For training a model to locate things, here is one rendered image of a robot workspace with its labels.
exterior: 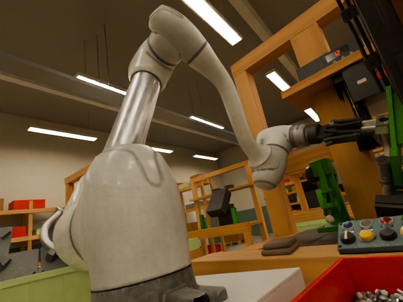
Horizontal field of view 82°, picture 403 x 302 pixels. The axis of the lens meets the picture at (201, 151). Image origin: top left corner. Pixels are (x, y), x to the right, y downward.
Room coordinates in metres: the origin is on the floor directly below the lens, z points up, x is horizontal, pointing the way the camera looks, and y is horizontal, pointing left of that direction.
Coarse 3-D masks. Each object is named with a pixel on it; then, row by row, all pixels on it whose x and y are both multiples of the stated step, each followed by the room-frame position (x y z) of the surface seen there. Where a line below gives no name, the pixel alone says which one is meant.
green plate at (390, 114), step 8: (392, 88) 0.59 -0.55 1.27; (392, 96) 0.58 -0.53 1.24; (392, 104) 0.59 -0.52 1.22; (400, 104) 0.58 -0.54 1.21; (392, 112) 0.59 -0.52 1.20; (400, 112) 0.59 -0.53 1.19; (392, 120) 0.59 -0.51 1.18; (400, 120) 0.59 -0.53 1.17; (392, 128) 0.60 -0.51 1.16; (400, 128) 0.60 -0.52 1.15; (392, 136) 0.60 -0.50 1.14; (400, 136) 0.60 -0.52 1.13; (392, 144) 0.61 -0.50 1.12; (400, 144) 0.62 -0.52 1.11; (400, 152) 0.66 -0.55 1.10
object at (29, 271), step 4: (4, 256) 0.91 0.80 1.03; (0, 260) 0.90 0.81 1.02; (4, 260) 0.91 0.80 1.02; (8, 260) 0.92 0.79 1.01; (0, 264) 0.88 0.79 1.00; (4, 264) 0.91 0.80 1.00; (0, 268) 0.90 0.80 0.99; (28, 268) 0.93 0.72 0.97; (24, 272) 0.92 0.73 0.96; (28, 272) 0.93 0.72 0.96; (32, 272) 0.93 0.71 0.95; (16, 276) 0.88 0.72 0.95; (20, 276) 0.88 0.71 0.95
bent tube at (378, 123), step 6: (384, 114) 0.69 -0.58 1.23; (378, 120) 0.70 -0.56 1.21; (384, 120) 0.70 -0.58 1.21; (378, 126) 0.68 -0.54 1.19; (384, 138) 0.72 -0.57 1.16; (384, 144) 0.74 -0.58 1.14; (390, 144) 0.73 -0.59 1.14; (384, 150) 0.75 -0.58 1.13; (384, 186) 0.70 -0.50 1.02; (390, 186) 0.69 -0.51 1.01; (384, 192) 0.69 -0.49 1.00; (390, 192) 0.68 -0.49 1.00
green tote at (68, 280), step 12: (24, 276) 0.73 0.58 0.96; (36, 276) 0.74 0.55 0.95; (48, 276) 0.76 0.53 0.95; (60, 276) 0.78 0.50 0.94; (72, 276) 0.80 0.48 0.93; (84, 276) 0.82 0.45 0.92; (0, 288) 0.69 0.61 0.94; (12, 288) 0.71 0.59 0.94; (24, 288) 0.72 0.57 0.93; (36, 288) 0.74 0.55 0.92; (48, 288) 0.76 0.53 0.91; (60, 288) 0.78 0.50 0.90; (72, 288) 0.80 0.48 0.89; (84, 288) 0.82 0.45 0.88; (0, 300) 0.69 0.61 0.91; (12, 300) 0.71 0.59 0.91; (24, 300) 0.73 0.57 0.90; (36, 300) 0.74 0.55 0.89; (48, 300) 0.76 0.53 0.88; (60, 300) 0.78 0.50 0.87; (72, 300) 0.80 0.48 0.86; (84, 300) 0.82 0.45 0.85
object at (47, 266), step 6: (42, 222) 1.02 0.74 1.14; (42, 246) 0.99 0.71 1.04; (42, 252) 0.98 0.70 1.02; (42, 258) 0.97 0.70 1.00; (54, 258) 1.00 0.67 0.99; (60, 258) 1.01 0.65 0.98; (42, 264) 0.96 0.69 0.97; (48, 264) 0.98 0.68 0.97; (54, 264) 0.99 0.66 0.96; (60, 264) 1.00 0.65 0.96; (66, 264) 1.01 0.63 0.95; (48, 270) 0.97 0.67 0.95
